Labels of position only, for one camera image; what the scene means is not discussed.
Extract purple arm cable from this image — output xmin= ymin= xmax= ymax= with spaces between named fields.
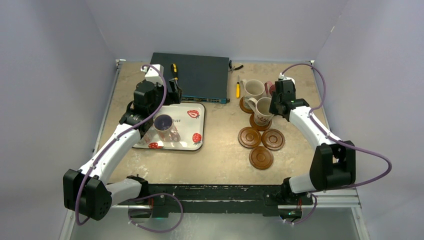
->
xmin=277 ymin=63 xmax=393 ymax=193
xmin=74 ymin=64 xmax=168 ymax=227

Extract wooden coaster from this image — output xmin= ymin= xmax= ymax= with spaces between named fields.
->
xmin=261 ymin=128 xmax=286 ymax=151
xmin=248 ymin=146 xmax=274 ymax=170
xmin=237 ymin=127 xmax=262 ymax=149
xmin=239 ymin=97 xmax=254 ymax=114
xmin=249 ymin=113 xmax=272 ymax=132

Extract wooden coaster front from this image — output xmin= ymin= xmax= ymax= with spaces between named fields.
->
xmin=248 ymin=146 xmax=274 ymax=170

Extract black yellow long screwdriver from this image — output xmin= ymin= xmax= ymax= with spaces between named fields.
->
xmin=170 ymin=63 xmax=179 ymax=81

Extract white strawberry tray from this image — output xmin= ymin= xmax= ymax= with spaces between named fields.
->
xmin=133 ymin=102 xmax=206 ymax=151

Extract pink mug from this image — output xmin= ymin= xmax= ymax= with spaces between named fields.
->
xmin=264 ymin=81 xmax=276 ymax=98

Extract small yellow screwdriver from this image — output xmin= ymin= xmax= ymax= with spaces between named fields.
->
xmin=235 ymin=75 xmax=241 ymax=99

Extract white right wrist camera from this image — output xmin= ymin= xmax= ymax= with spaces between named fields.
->
xmin=278 ymin=74 xmax=296 ymax=85

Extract black handled pliers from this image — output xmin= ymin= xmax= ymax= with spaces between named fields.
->
xmin=228 ymin=60 xmax=244 ymax=73

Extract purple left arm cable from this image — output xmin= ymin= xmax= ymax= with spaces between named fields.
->
xmin=74 ymin=64 xmax=168 ymax=227

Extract purple interior mug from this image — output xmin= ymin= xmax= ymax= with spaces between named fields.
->
xmin=153 ymin=114 xmax=181 ymax=143

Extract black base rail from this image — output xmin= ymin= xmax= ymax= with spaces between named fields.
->
xmin=119 ymin=181 xmax=313 ymax=218

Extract cream floral mug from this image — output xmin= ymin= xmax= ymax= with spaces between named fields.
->
xmin=240 ymin=79 xmax=265 ymax=101

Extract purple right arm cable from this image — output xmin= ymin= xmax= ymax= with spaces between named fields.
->
xmin=277 ymin=63 xmax=393 ymax=193

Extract dark network switch box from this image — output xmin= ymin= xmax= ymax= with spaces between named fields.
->
xmin=150 ymin=52 xmax=230 ymax=104

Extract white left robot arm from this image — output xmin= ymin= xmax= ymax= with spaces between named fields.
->
xmin=63 ymin=79 xmax=182 ymax=221

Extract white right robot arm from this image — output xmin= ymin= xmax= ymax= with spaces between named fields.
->
xmin=269 ymin=79 xmax=356 ymax=204

